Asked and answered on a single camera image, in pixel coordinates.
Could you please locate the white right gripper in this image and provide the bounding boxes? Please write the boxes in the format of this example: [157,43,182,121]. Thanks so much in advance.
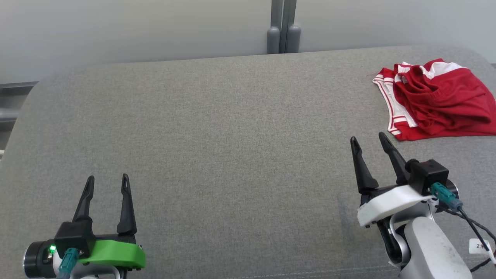
[350,132,439,268]

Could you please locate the red jersey with number print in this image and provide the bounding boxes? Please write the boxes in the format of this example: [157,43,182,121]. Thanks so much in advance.
[372,62,496,141]

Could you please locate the red shorts with white stripe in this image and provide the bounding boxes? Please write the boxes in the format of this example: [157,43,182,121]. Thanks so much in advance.
[393,58,496,136]

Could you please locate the right camera cable teal plug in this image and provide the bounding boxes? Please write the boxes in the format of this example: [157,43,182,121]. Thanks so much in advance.
[430,183,496,272]

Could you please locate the left camera cable teal plug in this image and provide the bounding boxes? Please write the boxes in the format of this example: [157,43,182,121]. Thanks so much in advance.
[57,248,81,279]

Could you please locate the grey partition base frame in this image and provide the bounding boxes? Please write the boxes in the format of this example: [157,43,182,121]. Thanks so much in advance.
[0,81,40,125]

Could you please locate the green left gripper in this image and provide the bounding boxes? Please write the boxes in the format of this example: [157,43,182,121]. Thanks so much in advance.
[72,173,147,279]

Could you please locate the grey partition post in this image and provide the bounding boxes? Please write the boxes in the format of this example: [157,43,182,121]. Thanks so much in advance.
[266,0,283,55]
[282,0,302,54]

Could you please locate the camera cable teal plug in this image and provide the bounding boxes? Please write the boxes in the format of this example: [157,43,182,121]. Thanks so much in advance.
[57,248,81,279]
[430,183,496,272]

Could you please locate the white cable label tag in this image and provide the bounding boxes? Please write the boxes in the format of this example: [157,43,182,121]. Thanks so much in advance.
[468,239,496,261]

